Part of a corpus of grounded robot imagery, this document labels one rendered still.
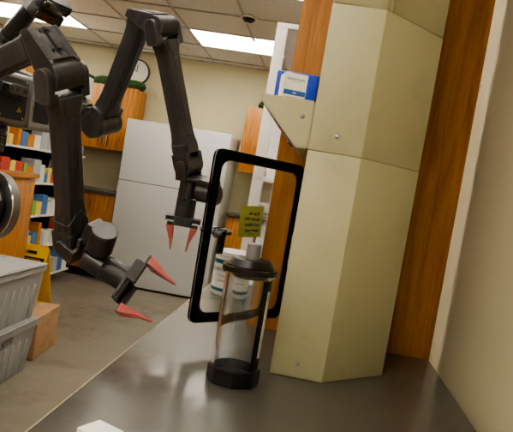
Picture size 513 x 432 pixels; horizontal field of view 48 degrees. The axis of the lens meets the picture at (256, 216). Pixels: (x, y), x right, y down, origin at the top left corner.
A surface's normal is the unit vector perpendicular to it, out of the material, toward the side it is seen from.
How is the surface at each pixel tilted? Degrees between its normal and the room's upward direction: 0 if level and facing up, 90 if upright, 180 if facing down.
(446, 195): 90
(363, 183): 90
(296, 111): 90
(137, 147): 90
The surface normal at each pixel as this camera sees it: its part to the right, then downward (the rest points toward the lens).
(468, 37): -0.11, 0.04
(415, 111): 0.62, 0.15
